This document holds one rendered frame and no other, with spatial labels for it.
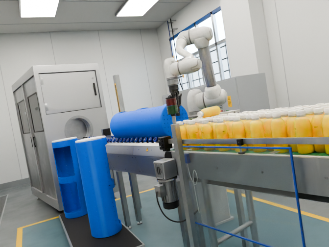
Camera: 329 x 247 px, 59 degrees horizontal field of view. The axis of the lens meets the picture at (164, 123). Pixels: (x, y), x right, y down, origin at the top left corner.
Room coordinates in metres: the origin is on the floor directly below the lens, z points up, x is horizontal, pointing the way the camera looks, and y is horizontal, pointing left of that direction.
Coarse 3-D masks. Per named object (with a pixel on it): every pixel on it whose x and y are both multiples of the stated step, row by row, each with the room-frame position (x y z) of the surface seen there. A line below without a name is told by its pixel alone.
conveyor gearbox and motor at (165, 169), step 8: (160, 160) 1.93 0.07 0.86; (168, 160) 1.88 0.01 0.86; (160, 168) 1.88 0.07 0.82; (168, 168) 1.87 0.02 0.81; (176, 168) 1.93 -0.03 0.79; (160, 176) 1.89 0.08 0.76; (168, 176) 1.87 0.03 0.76; (176, 176) 1.91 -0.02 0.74; (160, 184) 1.89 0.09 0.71; (168, 184) 1.87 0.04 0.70; (176, 184) 1.92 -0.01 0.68; (160, 192) 1.85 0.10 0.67; (168, 192) 1.88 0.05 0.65; (176, 192) 1.90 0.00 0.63; (168, 200) 1.87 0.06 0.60; (176, 200) 1.90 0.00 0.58; (160, 208) 1.83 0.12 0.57; (168, 208) 1.87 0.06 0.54
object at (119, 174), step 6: (120, 174) 3.00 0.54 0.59; (120, 180) 2.99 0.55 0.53; (120, 186) 2.99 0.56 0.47; (120, 192) 3.00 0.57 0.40; (120, 198) 3.02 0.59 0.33; (126, 198) 3.01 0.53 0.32; (126, 204) 3.00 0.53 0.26; (126, 210) 3.00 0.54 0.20; (126, 216) 2.99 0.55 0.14; (126, 222) 2.99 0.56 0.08
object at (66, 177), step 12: (60, 144) 3.18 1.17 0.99; (72, 144) 3.23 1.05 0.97; (60, 156) 3.40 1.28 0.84; (72, 156) 3.21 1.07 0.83; (60, 168) 3.37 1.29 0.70; (72, 168) 3.46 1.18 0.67; (60, 180) 3.21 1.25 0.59; (72, 180) 3.19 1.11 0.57; (72, 192) 3.44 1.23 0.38; (72, 204) 3.43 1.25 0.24; (84, 204) 3.24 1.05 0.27; (72, 216) 3.18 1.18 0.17
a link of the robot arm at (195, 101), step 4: (188, 92) 2.87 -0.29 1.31; (192, 92) 2.83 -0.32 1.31; (196, 92) 2.82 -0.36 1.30; (200, 92) 2.84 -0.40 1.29; (188, 96) 2.85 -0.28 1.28; (192, 96) 2.82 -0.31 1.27; (196, 96) 2.81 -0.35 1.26; (200, 96) 2.80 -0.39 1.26; (188, 100) 2.85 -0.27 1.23; (192, 100) 2.82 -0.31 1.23; (196, 100) 2.80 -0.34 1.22; (200, 100) 2.79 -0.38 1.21; (188, 104) 2.85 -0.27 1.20; (192, 104) 2.82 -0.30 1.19; (196, 104) 2.81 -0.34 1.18; (200, 104) 2.80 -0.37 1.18; (188, 108) 2.87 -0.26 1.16; (192, 108) 2.82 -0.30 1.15; (196, 108) 2.81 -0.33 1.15; (200, 108) 2.82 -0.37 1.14
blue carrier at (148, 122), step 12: (144, 108) 2.58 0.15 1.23; (156, 108) 2.30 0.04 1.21; (180, 108) 2.30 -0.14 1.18; (120, 120) 2.71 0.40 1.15; (132, 120) 2.53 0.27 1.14; (144, 120) 2.36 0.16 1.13; (156, 120) 2.22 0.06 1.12; (168, 120) 2.22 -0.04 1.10; (180, 120) 2.29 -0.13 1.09; (120, 132) 2.73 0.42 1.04; (132, 132) 2.56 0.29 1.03; (144, 132) 2.40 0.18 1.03; (156, 132) 2.27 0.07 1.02; (168, 132) 2.21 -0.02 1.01
